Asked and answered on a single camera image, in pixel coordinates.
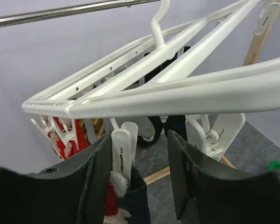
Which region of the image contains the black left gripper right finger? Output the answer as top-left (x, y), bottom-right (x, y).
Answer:
top-left (168, 131), bottom-right (280, 224)

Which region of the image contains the olive orange sock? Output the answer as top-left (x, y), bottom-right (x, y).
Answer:
top-left (79, 119), bottom-right (106, 144)

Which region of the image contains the wooden clothes rack frame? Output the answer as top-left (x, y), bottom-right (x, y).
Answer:
top-left (142, 0), bottom-right (280, 186)

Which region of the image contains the green plastic tray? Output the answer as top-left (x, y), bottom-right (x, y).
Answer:
top-left (268, 161), bottom-right (280, 171)

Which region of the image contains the white plastic clip hanger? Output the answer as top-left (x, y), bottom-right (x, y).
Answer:
top-left (21, 0), bottom-right (280, 175)

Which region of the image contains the steel hanging rod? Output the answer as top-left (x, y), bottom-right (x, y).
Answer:
top-left (0, 0), bottom-right (151, 28)

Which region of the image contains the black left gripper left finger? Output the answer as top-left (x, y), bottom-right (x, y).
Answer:
top-left (0, 133), bottom-right (112, 224)

